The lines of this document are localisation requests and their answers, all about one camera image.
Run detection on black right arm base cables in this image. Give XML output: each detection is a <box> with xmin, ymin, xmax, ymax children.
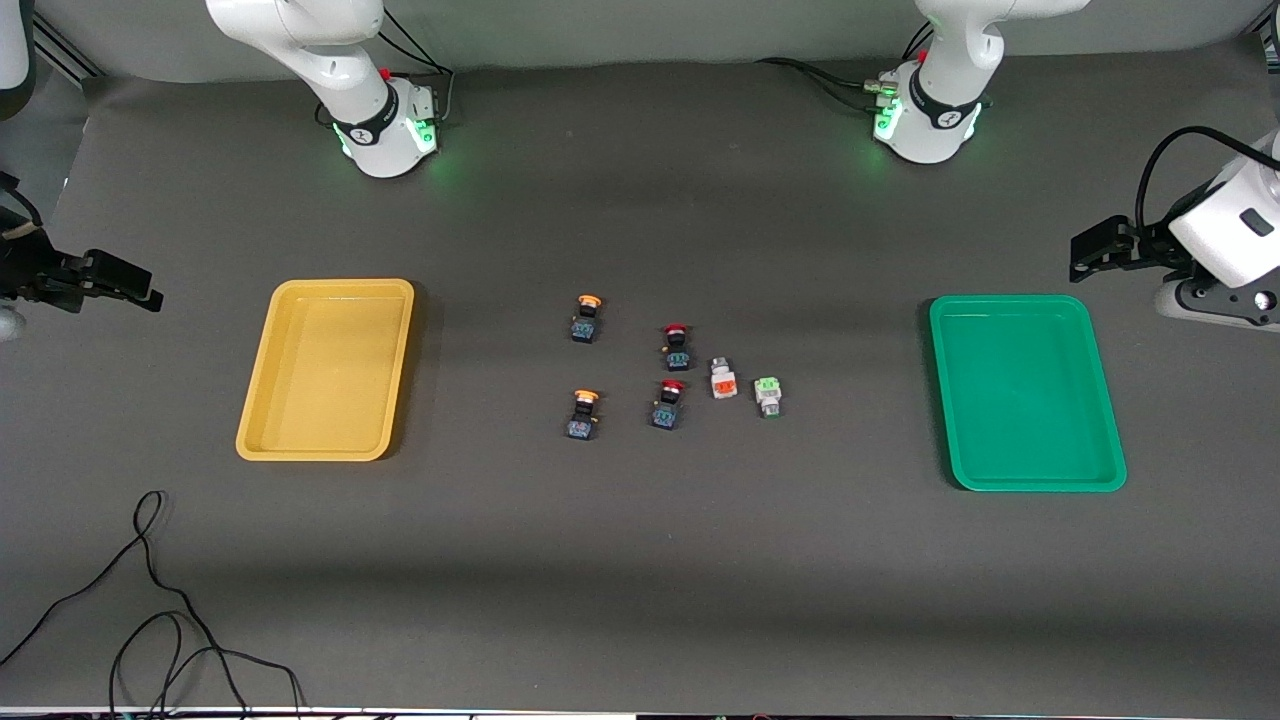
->
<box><xmin>315</xmin><ymin>0</ymin><xmax>456</xmax><ymax>129</ymax></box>

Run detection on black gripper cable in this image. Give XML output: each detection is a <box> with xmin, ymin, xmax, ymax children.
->
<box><xmin>0</xmin><ymin>170</ymin><xmax>46</xmax><ymax>238</ymax></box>
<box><xmin>1138</xmin><ymin>125</ymin><xmax>1280</xmax><ymax>236</ymax></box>

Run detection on black left arm base cables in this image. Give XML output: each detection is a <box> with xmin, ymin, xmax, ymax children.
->
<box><xmin>755</xmin><ymin>25</ymin><xmax>936</xmax><ymax>113</ymax></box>

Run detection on black arm base cables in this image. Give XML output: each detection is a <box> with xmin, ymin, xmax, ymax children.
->
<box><xmin>755</xmin><ymin>25</ymin><xmax>936</xmax><ymax>113</ymax></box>
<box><xmin>315</xmin><ymin>0</ymin><xmax>456</xmax><ymax>129</ymax></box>

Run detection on dark grey table mat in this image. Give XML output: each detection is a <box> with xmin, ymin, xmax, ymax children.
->
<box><xmin>0</xmin><ymin>40</ymin><xmax>1280</xmax><ymax>716</ymax></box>

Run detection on green plastic tray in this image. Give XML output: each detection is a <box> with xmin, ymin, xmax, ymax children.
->
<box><xmin>928</xmin><ymin>294</ymin><xmax>1129</xmax><ymax>493</ymax></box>

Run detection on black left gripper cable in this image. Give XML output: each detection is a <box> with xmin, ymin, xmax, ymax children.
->
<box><xmin>1138</xmin><ymin>125</ymin><xmax>1280</xmax><ymax>236</ymax></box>

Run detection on yellow plastic tray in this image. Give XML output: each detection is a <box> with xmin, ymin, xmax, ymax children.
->
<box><xmin>235</xmin><ymin>278</ymin><xmax>416</xmax><ymax>463</ymax></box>

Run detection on aluminium frame rail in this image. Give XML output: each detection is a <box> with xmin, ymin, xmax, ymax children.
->
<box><xmin>30</xmin><ymin>15</ymin><xmax>106</xmax><ymax>81</ymax></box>

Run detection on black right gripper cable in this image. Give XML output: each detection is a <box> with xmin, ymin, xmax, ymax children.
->
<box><xmin>0</xmin><ymin>170</ymin><xmax>46</xmax><ymax>238</ymax></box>

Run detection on loose thin black cable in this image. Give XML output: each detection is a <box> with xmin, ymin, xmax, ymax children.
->
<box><xmin>0</xmin><ymin>490</ymin><xmax>306</xmax><ymax>720</ymax></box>

